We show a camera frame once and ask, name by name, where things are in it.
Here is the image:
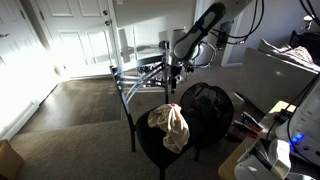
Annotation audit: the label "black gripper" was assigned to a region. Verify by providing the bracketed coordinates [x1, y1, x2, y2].
[165, 62, 185, 95]

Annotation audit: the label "peach t-shirt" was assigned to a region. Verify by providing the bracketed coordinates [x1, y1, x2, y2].
[147, 103, 191, 154]

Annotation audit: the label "black mesh laundry bag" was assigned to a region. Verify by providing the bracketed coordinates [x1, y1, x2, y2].
[179, 82, 235, 150]

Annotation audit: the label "white cylindrical appliance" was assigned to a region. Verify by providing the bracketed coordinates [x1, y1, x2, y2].
[169, 28, 188, 64]

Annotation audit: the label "black metal chair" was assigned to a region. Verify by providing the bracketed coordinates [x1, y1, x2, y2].
[109, 54, 202, 180]

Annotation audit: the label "grey sofa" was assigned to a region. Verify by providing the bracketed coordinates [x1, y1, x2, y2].
[236, 47, 320, 115]

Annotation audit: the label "grey cushion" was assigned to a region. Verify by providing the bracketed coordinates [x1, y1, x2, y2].
[258, 38, 292, 55]

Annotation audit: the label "small black adapter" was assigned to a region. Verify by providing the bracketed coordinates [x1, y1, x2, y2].
[273, 109, 295, 123]

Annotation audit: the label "white flat plastic device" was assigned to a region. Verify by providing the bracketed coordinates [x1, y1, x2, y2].
[234, 154, 278, 180]

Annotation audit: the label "white curved plastic piece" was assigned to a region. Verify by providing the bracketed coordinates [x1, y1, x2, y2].
[267, 138, 292, 180]

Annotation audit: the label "patterned cushion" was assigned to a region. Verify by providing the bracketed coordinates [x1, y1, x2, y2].
[284, 45, 315, 65]

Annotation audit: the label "white control box blue light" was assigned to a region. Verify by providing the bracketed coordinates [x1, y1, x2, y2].
[275, 78, 320, 166]

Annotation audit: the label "white desk lamp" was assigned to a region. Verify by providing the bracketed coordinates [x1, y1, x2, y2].
[300, 14, 315, 35]

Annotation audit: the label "white closet door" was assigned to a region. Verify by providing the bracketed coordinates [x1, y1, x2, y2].
[0, 0, 62, 141]

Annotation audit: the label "wire shoe rack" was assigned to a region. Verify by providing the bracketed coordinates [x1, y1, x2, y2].
[133, 25, 168, 66]

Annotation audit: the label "black wall-mounted box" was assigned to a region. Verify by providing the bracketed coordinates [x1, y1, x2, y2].
[216, 20, 232, 50]

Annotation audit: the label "red-handled pliers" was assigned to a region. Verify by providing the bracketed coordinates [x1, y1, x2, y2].
[240, 111, 265, 132]
[231, 119, 260, 140]

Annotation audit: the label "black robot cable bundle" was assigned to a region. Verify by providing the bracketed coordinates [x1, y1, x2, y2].
[209, 0, 266, 46]

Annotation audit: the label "black power cable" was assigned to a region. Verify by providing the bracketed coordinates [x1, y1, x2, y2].
[265, 72, 320, 142]

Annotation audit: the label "black hanging cables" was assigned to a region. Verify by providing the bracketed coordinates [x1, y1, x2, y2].
[298, 0, 320, 28]

